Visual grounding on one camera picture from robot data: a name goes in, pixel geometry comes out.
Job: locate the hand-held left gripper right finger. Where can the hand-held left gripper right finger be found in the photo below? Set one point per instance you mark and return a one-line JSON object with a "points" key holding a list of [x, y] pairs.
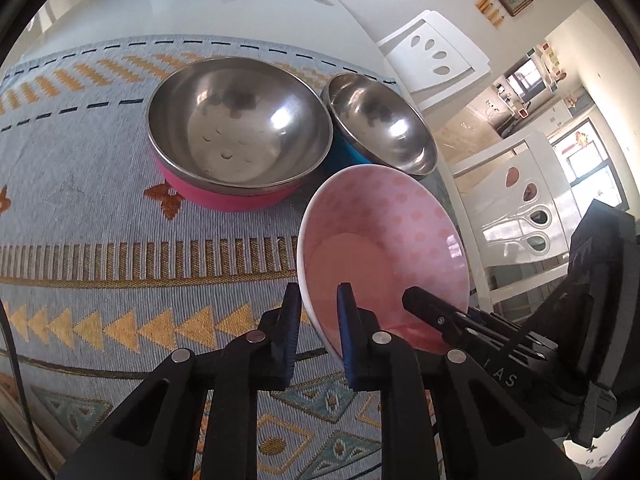
{"points": [[347, 340]]}

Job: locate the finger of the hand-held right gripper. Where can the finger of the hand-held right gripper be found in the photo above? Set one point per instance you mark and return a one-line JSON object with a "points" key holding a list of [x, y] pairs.
{"points": [[432, 312]]}

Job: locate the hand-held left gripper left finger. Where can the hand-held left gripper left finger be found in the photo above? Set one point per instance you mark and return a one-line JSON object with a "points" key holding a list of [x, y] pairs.
{"points": [[290, 330]]}

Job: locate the pink dotted ceramic bowl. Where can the pink dotted ceramic bowl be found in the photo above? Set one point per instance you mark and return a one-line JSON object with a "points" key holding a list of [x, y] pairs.
{"points": [[380, 220]]}

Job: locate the blue steel bowl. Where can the blue steel bowl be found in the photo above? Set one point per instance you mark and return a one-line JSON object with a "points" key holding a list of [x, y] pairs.
{"points": [[380, 120]]}

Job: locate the pink steel bowl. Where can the pink steel bowl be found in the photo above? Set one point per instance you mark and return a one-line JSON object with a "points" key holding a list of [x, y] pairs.
{"points": [[225, 125]]}

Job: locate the white chair with oval holes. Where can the white chair with oval holes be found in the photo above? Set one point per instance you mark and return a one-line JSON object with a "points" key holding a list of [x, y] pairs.
{"points": [[450, 40], [500, 200]]}

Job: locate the kitchen window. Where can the kitchen window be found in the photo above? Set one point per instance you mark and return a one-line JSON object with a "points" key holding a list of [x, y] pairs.
{"points": [[595, 160]]}

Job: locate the patterned woven table mat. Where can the patterned woven table mat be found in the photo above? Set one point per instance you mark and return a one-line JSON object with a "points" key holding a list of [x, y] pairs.
{"points": [[100, 200]]}

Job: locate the colourful wall shelf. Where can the colourful wall shelf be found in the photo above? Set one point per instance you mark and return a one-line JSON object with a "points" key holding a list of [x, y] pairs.
{"points": [[547, 67]]}

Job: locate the wooden wall pegs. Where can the wooden wall pegs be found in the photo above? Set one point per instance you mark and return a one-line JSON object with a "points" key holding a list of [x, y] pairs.
{"points": [[490, 12]]}

